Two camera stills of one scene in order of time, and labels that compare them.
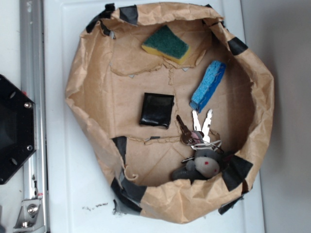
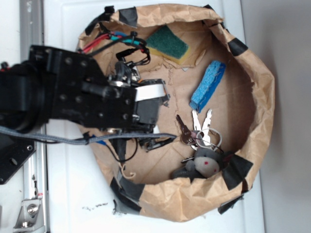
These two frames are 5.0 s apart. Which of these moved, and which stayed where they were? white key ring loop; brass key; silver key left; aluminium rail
Moved: white key ring loop
Stayed: aluminium rail; silver key left; brass key
